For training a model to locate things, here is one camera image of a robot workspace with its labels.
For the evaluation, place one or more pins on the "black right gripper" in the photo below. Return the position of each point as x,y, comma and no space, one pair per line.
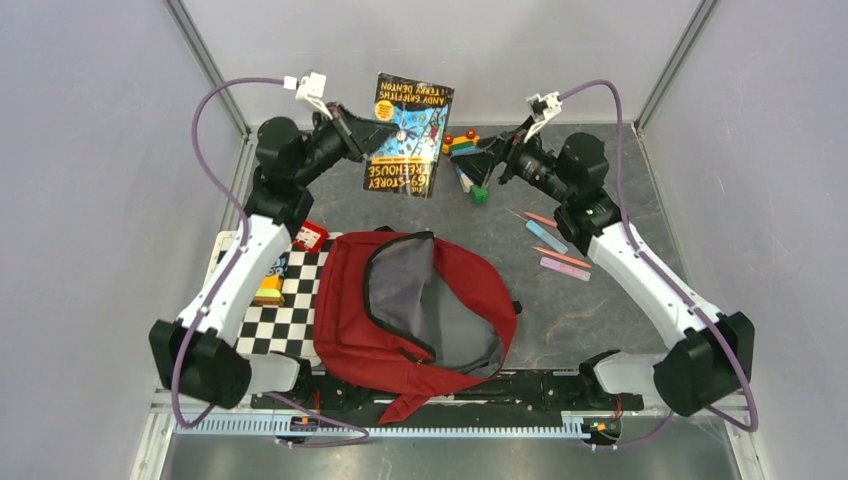
507,147

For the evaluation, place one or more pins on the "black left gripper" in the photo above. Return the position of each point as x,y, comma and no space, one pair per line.
359,136

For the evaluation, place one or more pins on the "blue treehouse comic book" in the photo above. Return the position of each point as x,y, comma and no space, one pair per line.
407,162

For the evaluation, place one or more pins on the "red student backpack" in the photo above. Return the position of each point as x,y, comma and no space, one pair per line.
411,314

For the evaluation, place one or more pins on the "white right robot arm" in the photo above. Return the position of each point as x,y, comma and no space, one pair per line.
710,353

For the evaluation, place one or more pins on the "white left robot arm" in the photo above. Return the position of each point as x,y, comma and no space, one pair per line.
195,354

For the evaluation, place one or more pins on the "colourful toy block tower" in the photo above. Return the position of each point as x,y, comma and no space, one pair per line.
471,176

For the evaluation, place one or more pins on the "light blue chalk stick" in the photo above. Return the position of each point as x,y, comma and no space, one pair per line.
550,240

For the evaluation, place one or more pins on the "pink chalk stick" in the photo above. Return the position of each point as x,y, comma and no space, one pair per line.
565,269

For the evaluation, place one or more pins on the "colourful toy block train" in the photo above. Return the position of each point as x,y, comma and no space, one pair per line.
270,292

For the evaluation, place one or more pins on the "black and white chessboard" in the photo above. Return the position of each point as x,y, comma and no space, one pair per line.
287,328

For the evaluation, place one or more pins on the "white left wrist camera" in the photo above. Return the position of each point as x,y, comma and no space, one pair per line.
309,89

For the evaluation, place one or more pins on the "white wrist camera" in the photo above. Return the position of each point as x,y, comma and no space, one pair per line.
544,108
309,89

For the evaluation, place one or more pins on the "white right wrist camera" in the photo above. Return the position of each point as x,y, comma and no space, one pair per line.
544,108

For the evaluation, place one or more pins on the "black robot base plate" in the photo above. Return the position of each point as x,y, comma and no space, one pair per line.
514,398

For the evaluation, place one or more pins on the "aluminium toothed rail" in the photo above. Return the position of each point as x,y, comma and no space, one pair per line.
287,424

